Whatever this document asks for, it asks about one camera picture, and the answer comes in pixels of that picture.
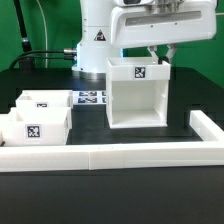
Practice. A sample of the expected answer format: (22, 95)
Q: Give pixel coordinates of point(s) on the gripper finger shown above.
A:
(172, 48)
(152, 50)

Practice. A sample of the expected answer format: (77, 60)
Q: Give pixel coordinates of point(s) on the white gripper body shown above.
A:
(139, 23)

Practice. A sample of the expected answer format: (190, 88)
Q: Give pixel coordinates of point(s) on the white drawer cabinet frame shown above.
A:
(137, 92)

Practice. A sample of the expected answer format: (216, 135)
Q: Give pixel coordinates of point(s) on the white front drawer box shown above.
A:
(36, 127)

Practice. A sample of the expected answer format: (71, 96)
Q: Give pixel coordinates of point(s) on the white drawer box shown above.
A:
(45, 98)
(36, 127)

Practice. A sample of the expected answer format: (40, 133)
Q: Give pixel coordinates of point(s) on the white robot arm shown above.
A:
(95, 46)

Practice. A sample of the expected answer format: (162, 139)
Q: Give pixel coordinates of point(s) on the white rear drawer box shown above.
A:
(45, 98)

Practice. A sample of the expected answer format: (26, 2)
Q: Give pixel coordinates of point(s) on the white marker sheet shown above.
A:
(89, 97)

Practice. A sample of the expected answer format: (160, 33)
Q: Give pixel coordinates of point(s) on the black pole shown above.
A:
(26, 45)

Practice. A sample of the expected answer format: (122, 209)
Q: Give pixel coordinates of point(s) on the white U-shaped boundary fence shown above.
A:
(207, 151)

